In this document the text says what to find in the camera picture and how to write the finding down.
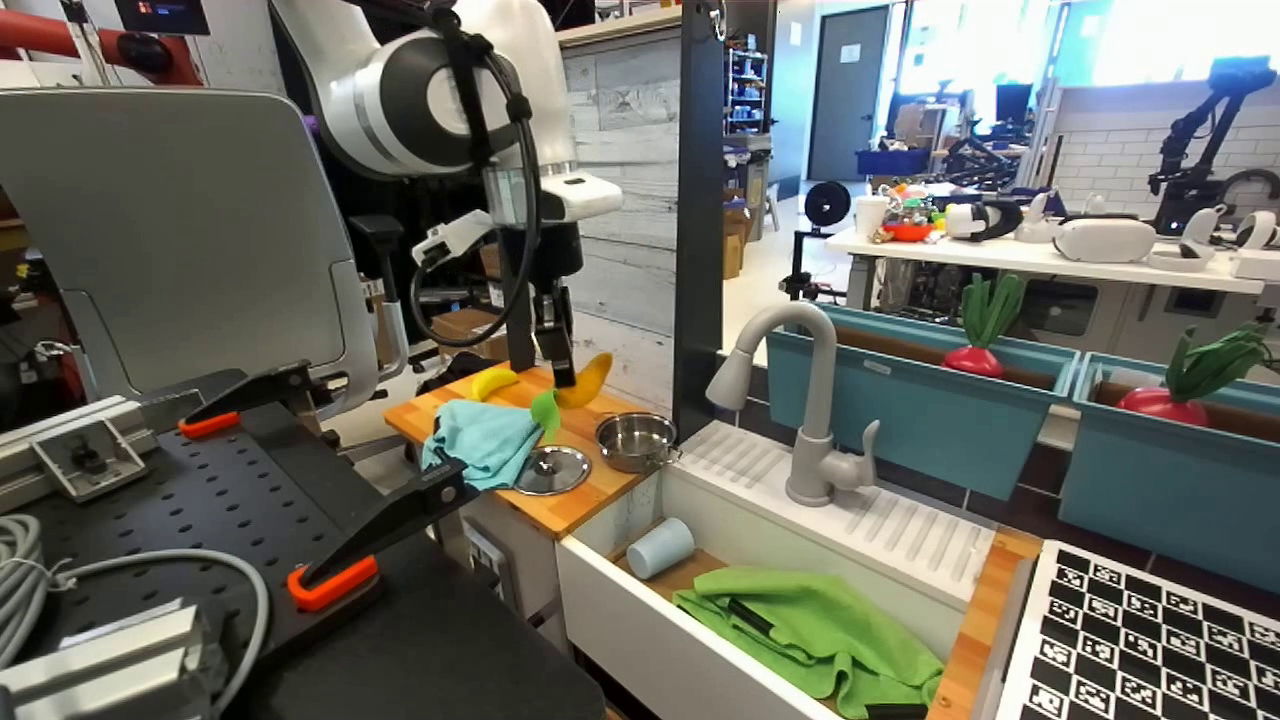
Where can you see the grey toy faucet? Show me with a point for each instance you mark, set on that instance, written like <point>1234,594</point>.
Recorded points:
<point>813,427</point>

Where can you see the wooden board strip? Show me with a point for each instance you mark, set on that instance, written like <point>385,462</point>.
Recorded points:
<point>980,642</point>

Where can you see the large grey panel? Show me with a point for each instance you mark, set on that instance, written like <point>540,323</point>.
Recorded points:
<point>175,225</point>

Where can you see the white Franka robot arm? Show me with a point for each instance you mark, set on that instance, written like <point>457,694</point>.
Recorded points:
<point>400,107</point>

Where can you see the white VR headset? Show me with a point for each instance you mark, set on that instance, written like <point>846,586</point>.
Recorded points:
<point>1106,241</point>

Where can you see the white background shelf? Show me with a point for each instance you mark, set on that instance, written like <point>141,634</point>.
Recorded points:
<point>1043,262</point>

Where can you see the white toy sink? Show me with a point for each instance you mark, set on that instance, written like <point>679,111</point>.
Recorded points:
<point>643,624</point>

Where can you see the teal storage bin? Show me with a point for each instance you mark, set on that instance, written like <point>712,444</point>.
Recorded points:
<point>920,420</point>
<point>1172,487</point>

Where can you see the small metal bowl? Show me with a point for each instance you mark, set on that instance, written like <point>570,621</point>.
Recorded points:
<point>553,470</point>

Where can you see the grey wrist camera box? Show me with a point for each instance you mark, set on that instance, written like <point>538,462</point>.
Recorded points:
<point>449,238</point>

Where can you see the light blue cup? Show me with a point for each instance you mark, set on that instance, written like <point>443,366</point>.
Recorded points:
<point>663,551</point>

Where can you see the black background robot arm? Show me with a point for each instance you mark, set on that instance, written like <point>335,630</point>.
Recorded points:
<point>1202,135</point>

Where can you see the green cloth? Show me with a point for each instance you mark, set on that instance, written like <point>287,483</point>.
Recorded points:
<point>825,642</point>

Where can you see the brown cardboard box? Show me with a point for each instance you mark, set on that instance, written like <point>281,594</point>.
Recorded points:
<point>462,324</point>

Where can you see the small steel pot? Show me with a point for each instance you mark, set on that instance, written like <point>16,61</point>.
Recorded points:
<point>637,440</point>

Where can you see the wooden counter top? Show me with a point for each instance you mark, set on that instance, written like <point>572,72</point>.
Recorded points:
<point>572,506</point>

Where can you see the dark grey door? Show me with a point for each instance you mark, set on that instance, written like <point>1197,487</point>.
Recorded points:
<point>848,93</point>

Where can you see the black perforated breadboard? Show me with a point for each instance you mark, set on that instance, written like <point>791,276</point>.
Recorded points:
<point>203,495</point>

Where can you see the aluminium extrusion bar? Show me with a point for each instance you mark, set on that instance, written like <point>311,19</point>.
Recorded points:
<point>105,661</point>
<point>82,444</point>

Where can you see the black white calibration board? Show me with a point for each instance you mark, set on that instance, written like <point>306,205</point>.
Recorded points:
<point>1144,642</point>

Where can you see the colourful toy pile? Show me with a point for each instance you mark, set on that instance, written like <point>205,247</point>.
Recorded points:
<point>909,221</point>

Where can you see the black frame post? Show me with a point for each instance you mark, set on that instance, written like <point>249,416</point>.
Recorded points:
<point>703,203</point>

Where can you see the red plush radish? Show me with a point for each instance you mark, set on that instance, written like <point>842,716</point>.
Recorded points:
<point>978,357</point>
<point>1162,401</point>

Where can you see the yellow toy banana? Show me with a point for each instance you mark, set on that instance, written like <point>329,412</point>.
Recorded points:
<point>489,381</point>

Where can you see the cabinet under counter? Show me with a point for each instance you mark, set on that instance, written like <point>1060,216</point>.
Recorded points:
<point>513,563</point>

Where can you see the teal cloth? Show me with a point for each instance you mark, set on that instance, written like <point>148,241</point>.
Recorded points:
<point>483,440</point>

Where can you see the black spool on stand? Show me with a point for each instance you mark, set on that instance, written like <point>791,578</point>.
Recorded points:
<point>825,203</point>

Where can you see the black clamp orange tips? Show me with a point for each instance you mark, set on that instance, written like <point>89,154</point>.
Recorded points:
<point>253,394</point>
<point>375,533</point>

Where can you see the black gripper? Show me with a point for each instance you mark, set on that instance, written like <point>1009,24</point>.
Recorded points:
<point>547,256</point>

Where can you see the red padded bar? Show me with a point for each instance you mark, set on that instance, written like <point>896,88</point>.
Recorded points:
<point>82,33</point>

